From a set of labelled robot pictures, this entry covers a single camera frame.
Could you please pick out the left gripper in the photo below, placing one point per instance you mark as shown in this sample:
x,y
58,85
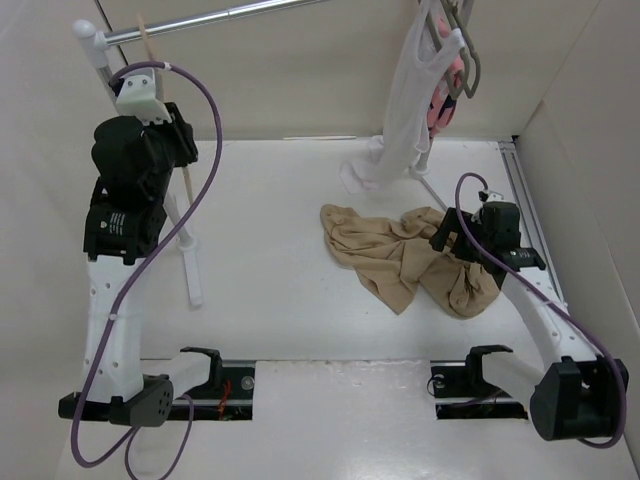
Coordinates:
x,y
181,131

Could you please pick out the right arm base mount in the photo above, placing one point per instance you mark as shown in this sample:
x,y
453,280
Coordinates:
x,y
458,398

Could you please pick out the aluminium rail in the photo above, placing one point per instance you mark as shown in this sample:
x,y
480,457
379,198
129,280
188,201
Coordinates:
x,y
532,226

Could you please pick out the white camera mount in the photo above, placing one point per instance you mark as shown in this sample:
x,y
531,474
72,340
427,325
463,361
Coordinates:
x,y
486,196
139,98

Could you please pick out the white clothes rack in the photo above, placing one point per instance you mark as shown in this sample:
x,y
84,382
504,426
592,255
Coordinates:
x,y
150,30

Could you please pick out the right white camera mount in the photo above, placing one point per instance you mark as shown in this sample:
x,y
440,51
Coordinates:
x,y
486,196

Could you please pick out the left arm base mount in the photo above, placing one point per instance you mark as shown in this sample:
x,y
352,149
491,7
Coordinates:
x,y
228,397

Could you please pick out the white tank top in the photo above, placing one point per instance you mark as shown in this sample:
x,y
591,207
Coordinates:
x,y
405,135

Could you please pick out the beige t shirt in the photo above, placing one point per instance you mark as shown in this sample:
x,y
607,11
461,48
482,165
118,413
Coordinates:
x,y
393,258

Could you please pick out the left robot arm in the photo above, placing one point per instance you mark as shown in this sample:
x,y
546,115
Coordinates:
x,y
135,161

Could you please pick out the grey clothes hanger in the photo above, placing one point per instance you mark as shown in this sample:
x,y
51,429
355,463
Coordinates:
x,y
466,81

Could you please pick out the wooden clothes hanger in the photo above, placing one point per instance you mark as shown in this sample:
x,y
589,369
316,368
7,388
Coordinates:
x,y
152,56

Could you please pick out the pink patterned garment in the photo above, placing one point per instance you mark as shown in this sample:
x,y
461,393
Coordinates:
x,y
443,106

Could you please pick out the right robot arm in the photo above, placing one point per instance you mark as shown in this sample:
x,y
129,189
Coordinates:
x,y
580,393

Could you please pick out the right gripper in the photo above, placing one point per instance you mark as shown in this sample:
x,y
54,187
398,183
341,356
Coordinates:
x,y
456,222

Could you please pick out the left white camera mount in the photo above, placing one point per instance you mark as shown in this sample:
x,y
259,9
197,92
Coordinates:
x,y
139,98

